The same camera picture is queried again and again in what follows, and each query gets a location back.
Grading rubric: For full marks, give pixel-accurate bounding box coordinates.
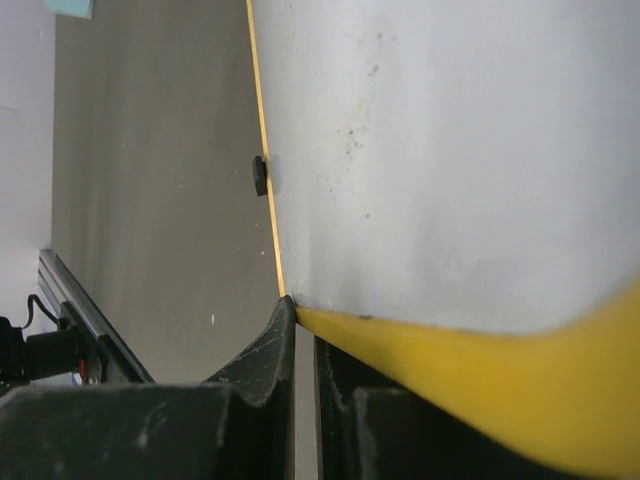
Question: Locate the aluminium front rail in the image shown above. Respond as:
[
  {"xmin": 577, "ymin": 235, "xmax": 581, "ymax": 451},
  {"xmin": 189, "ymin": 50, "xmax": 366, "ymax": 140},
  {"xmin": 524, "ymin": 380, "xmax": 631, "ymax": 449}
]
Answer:
[{"xmin": 38, "ymin": 250, "xmax": 153, "ymax": 385}]

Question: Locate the yellow-framed whiteboard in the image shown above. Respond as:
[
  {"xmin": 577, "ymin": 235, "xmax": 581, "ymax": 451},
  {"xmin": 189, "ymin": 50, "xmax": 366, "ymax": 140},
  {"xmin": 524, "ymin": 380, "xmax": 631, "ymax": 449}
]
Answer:
[{"xmin": 247, "ymin": 1, "xmax": 639, "ymax": 476}]

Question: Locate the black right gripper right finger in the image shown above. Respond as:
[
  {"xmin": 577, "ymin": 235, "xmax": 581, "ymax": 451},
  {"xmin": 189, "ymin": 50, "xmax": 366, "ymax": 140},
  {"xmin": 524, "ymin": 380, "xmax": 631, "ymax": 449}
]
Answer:
[{"xmin": 315, "ymin": 334, "xmax": 639, "ymax": 479}]

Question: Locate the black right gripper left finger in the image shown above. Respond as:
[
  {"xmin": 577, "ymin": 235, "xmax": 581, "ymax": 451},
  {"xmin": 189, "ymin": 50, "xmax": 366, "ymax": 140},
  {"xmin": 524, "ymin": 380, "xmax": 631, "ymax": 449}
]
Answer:
[{"xmin": 1, "ymin": 297, "xmax": 295, "ymax": 479}]

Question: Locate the teal cutting board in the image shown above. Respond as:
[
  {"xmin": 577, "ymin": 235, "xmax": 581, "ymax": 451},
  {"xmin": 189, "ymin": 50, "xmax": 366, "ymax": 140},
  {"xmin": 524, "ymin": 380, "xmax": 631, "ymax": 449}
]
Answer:
[{"xmin": 44, "ymin": 0, "xmax": 94, "ymax": 20}]

